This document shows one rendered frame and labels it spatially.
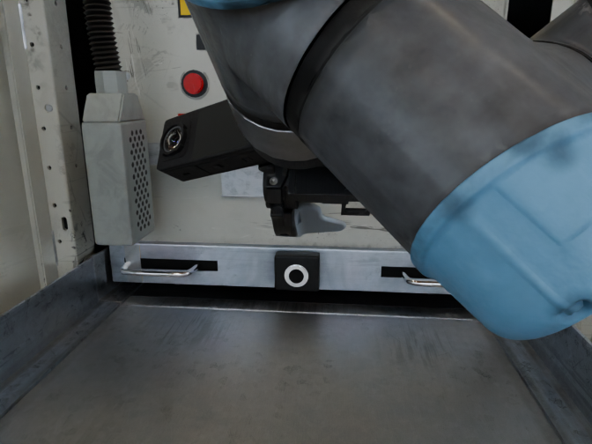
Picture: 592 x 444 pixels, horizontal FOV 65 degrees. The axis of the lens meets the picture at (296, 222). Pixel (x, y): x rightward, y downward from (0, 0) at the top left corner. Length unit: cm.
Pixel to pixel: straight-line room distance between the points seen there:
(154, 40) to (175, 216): 23
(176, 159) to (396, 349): 34
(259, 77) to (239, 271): 51
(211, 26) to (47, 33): 50
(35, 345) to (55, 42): 36
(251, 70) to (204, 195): 49
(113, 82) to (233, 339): 32
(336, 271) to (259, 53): 50
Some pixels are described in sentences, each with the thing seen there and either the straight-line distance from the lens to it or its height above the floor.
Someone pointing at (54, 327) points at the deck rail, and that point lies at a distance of 62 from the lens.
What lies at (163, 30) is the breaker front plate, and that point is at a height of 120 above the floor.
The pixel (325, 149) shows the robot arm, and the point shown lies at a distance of 16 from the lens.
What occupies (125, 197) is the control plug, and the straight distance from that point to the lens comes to 56.
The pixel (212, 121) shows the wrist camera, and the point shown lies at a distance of 34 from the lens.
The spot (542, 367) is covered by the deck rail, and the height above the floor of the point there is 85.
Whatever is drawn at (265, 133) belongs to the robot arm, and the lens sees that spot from 24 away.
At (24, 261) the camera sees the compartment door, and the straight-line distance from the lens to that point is 72.
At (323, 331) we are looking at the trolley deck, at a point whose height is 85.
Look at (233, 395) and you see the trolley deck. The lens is 48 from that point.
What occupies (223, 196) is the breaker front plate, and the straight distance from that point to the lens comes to 63.
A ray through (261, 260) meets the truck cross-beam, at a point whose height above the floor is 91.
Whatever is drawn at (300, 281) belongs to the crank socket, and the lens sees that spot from 62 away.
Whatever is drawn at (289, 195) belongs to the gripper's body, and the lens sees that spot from 33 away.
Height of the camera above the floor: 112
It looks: 15 degrees down
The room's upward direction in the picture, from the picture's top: straight up
